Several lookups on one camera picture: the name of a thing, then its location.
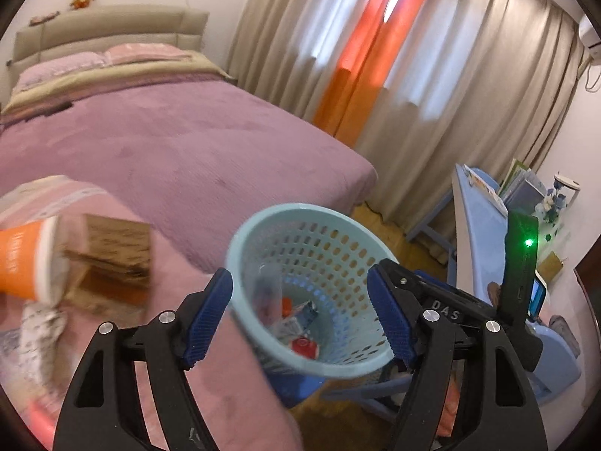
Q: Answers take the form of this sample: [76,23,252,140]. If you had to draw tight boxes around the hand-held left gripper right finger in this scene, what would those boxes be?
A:
[367,265,549,451]

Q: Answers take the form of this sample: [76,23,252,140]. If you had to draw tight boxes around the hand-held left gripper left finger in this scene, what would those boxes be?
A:
[53,268,234,451]

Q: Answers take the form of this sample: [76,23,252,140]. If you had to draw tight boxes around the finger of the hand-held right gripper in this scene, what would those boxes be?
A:
[379,258,507,328]

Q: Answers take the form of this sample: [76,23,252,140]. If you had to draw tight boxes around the light blue perforated plastic basket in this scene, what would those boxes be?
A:
[225,203,405,380]

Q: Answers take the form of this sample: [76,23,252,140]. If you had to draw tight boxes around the yellow box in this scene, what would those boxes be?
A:
[536,251,568,286]

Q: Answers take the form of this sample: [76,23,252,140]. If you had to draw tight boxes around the tablet screen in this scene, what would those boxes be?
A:
[528,276,548,323]

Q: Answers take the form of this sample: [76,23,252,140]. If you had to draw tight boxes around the light blue table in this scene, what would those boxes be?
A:
[451,163,584,409]

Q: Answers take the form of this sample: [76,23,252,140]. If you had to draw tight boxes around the clear plastic wrapper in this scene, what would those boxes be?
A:
[254,265,282,327]

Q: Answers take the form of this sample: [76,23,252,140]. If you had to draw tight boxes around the books and items on desk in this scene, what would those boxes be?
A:
[497,158,548,219]

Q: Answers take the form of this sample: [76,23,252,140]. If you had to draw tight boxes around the white and blue wrapper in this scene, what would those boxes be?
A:
[277,301,322,339]

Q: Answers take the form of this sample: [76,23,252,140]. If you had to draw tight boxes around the red wrapper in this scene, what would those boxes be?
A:
[291,336,321,359]

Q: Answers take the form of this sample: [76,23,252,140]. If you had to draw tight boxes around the brown cardboard box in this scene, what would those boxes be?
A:
[62,213,154,321]

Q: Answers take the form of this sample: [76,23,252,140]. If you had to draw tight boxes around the crumpled patterned tissue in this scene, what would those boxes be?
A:
[20,301,67,379]

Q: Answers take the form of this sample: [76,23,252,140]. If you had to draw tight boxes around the bed with purple blanket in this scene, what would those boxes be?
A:
[0,71,379,274]

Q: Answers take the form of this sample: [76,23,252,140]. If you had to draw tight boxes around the beige curtain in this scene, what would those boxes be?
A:
[356,0,581,236]
[225,0,391,124]

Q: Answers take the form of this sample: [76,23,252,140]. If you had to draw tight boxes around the orange and white paper cup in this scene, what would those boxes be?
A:
[0,218,72,304]

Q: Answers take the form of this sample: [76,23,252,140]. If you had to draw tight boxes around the orange curtain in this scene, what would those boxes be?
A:
[312,0,441,145]

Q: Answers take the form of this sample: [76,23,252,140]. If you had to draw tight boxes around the white air conditioner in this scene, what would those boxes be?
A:
[577,13,601,50]

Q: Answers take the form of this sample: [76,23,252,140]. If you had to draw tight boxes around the beige quilt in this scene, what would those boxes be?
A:
[0,53,232,114]

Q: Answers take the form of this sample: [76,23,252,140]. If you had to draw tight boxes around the pink pillow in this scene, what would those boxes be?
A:
[104,43,194,65]

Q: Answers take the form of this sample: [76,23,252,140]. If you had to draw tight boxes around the beige padded headboard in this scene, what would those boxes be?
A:
[11,8,210,86]

